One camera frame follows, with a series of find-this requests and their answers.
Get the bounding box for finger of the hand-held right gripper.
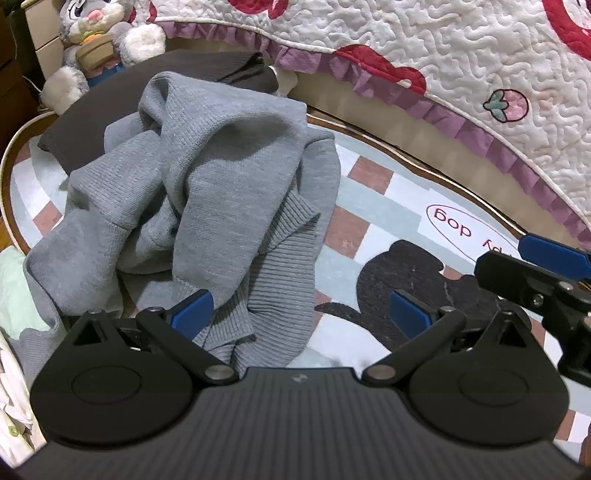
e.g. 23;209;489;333
518;234;591;280
475;252;573;319

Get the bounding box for beige nightstand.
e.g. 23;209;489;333
25;0;70;84

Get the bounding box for dark wooden cabinet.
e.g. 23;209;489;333
0;0;40;118

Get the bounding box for grey knit sweater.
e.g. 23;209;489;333
23;69;342;379

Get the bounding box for cream cloth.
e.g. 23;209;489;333
0;332;38;455

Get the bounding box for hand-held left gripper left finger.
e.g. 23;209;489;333
67;290;238;385

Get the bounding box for grey plush rabbit toy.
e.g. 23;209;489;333
41;0;167;114

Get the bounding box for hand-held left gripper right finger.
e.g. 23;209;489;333
362;290;532;386

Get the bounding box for black and white pillow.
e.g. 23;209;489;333
271;67;300;99

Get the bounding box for white quilt with red bears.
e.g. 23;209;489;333
127;0;591;241

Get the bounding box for dark brown folded garment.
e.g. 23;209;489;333
37;48;280;174

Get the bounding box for light green cloth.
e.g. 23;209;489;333
0;247;51;342

